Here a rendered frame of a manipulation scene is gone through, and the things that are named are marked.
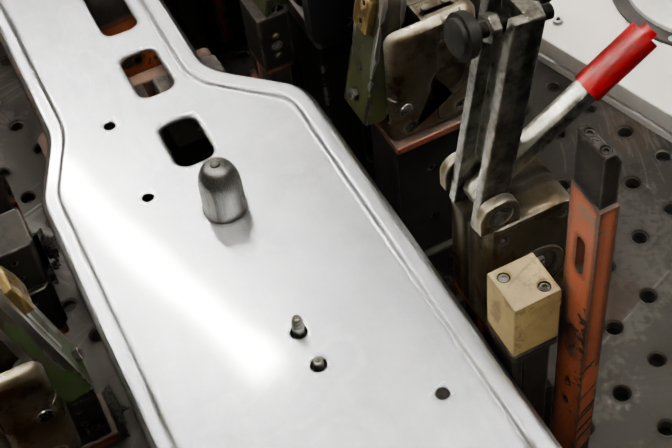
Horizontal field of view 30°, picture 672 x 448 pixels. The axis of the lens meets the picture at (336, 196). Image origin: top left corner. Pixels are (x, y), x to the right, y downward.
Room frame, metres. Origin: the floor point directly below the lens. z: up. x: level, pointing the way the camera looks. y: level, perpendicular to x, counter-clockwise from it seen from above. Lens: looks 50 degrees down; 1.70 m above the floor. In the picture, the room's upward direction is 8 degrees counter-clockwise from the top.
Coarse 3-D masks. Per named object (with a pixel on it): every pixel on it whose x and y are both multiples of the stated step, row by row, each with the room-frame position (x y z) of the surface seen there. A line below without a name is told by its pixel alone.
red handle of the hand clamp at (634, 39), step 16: (624, 32) 0.57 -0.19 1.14; (640, 32) 0.56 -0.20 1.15; (608, 48) 0.56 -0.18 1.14; (624, 48) 0.56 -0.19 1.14; (640, 48) 0.55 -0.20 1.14; (592, 64) 0.56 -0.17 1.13; (608, 64) 0.55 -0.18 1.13; (624, 64) 0.55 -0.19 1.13; (576, 80) 0.56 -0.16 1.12; (592, 80) 0.55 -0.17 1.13; (608, 80) 0.55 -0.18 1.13; (560, 96) 0.55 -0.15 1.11; (576, 96) 0.55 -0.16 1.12; (592, 96) 0.54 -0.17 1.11; (544, 112) 0.55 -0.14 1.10; (560, 112) 0.54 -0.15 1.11; (576, 112) 0.54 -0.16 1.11; (528, 128) 0.54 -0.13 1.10; (544, 128) 0.54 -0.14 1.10; (560, 128) 0.54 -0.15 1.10; (528, 144) 0.53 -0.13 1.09; (544, 144) 0.53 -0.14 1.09; (528, 160) 0.53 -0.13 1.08
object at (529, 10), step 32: (512, 0) 0.53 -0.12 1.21; (448, 32) 0.52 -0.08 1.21; (480, 32) 0.52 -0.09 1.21; (512, 32) 0.51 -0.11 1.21; (480, 64) 0.54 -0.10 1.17; (512, 64) 0.51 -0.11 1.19; (480, 96) 0.54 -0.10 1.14; (512, 96) 0.51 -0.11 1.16; (480, 128) 0.54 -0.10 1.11; (512, 128) 0.51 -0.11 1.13; (480, 160) 0.54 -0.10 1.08; (512, 160) 0.51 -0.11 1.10; (480, 192) 0.51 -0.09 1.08
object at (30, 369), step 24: (0, 360) 0.48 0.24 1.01; (0, 384) 0.44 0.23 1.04; (24, 384) 0.44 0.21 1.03; (48, 384) 0.45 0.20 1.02; (0, 408) 0.44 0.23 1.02; (24, 408) 0.44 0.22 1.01; (48, 408) 0.45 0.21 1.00; (0, 432) 0.43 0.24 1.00; (24, 432) 0.44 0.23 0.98; (48, 432) 0.44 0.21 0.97; (72, 432) 0.45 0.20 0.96
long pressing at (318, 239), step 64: (0, 0) 0.86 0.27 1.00; (64, 0) 0.85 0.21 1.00; (128, 0) 0.84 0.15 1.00; (64, 64) 0.77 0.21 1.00; (192, 64) 0.75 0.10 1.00; (64, 128) 0.70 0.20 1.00; (128, 128) 0.69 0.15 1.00; (256, 128) 0.67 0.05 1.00; (320, 128) 0.66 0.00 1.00; (64, 192) 0.63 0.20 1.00; (128, 192) 0.62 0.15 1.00; (192, 192) 0.61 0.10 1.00; (256, 192) 0.60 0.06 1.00; (320, 192) 0.59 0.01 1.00; (64, 256) 0.57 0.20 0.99; (128, 256) 0.56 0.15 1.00; (192, 256) 0.55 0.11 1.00; (256, 256) 0.54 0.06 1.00; (320, 256) 0.54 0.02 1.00; (384, 256) 0.53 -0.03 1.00; (128, 320) 0.50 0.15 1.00; (192, 320) 0.50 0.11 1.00; (256, 320) 0.49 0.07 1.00; (320, 320) 0.48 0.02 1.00; (384, 320) 0.48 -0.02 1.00; (448, 320) 0.47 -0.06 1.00; (128, 384) 0.46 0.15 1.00; (192, 384) 0.45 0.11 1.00; (256, 384) 0.44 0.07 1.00; (320, 384) 0.43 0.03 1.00; (384, 384) 0.43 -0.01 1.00; (448, 384) 0.42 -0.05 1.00; (512, 384) 0.41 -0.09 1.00
